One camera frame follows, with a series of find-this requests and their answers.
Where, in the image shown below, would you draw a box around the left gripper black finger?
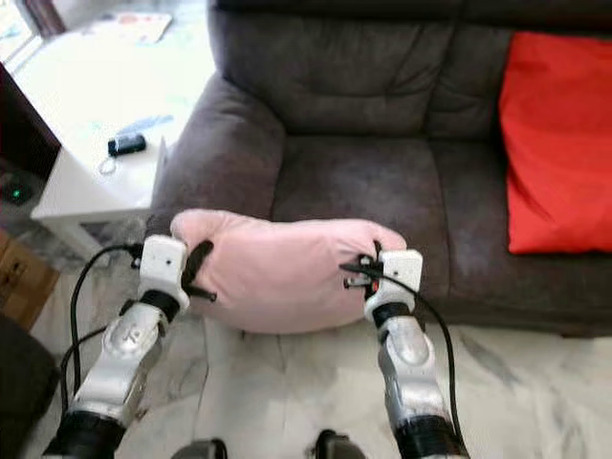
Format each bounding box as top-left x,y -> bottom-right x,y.
183,241 -> 213,288

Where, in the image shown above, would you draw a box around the pink cat face pillow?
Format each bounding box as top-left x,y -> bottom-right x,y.
170,208 -> 408,335

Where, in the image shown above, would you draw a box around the dark grey fabric sofa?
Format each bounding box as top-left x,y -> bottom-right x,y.
148,0 -> 612,337

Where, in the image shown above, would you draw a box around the red pillow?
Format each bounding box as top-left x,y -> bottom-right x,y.
497,31 -> 612,256

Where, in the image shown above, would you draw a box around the printed floor mat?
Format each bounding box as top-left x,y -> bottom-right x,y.
80,11 -> 174,47

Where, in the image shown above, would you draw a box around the white side table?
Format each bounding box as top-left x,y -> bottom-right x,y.
31,139 -> 169,260

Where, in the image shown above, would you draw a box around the clear plastic wrapper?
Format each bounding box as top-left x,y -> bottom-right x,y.
114,114 -> 176,139

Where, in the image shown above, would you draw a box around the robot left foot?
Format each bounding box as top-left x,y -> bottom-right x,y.
169,437 -> 230,459

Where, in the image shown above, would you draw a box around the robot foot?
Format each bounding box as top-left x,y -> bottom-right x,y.
313,429 -> 370,459
169,437 -> 230,459

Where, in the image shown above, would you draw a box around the brown cardboard box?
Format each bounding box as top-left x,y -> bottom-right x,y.
0,233 -> 61,332

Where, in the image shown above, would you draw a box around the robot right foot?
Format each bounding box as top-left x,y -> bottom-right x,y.
313,429 -> 370,459

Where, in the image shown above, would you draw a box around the black power strip green light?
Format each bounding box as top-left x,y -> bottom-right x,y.
0,166 -> 33,208

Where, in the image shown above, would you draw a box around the dark brown cushioned seat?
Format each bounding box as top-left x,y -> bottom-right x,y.
0,314 -> 64,459

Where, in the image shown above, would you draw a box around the dark wooden cabinet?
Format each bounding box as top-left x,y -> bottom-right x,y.
0,60 -> 62,184

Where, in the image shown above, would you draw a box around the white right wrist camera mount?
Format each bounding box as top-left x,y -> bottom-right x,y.
364,250 -> 426,318

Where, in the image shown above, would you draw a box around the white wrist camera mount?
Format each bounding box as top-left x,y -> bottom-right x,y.
141,235 -> 191,294
364,250 -> 426,318

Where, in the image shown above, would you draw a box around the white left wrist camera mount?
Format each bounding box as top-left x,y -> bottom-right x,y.
141,235 -> 191,294

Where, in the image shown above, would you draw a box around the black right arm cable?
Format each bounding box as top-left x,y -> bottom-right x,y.
340,260 -> 468,455

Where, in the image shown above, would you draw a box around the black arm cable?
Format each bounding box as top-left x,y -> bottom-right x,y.
56,243 -> 145,423
340,260 -> 468,455

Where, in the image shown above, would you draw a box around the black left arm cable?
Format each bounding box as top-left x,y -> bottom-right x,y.
56,243 -> 145,423

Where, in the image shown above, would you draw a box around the small black device with strap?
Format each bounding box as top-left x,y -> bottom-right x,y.
99,133 -> 149,177

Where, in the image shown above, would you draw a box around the dark brown door frame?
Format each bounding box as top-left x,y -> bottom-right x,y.
19,0 -> 69,38

